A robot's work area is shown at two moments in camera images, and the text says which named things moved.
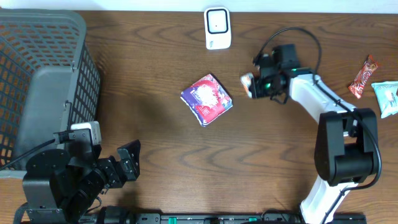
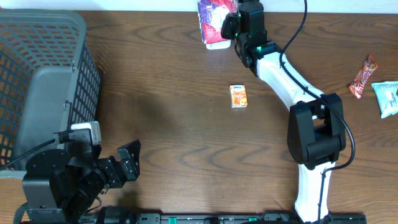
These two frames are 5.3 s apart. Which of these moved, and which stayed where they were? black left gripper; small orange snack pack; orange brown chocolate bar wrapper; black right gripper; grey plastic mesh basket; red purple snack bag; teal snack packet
Moved: black right gripper; red purple snack bag; small orange snack pack
Stayed: teal snack packet; grey plastic mesh basket; orange brown chocolate bar wrapper; black left gripper
